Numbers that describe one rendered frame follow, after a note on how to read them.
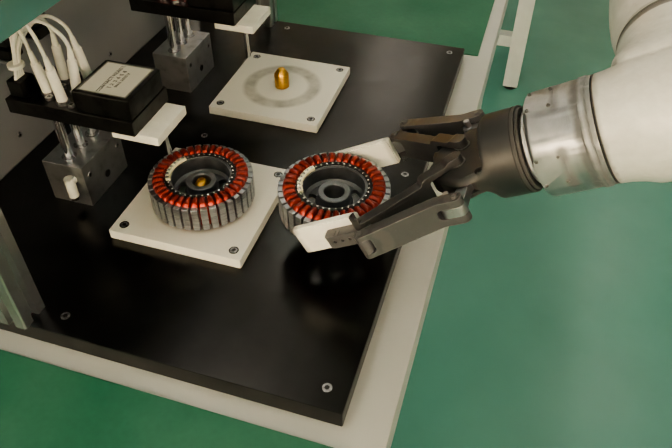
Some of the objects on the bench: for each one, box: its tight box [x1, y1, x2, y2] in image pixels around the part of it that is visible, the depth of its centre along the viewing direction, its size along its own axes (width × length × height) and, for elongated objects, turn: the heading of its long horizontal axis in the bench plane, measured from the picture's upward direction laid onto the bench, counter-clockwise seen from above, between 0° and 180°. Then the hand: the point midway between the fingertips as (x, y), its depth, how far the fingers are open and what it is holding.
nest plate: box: [109, 148, 286, 268], centre depth 74 cm, size 15×15×1 cm
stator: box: [147, 144, 255, 231], centre depth 72 cm, size 11×11×4 cm
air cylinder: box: [42, 126, 128, 206], centre depth 76 cm, size 5×8×6 cm
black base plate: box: [0, 18, 465, 427], centre depth 84 cm, size 47×64×2 cm
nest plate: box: [209, 52, 350, 133], centre depth 91 cm, size 15×15×1 cm
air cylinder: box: [152, 29, 214, 93], centre depth 93 cm, size 5×8×6 cm
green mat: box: [178, 0, 511, 56], centre depth 136 cm, size 94×61×1 cm, turn 73°
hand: (336, 196), depth 66 cm, fingers closed on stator, 11 cm apart
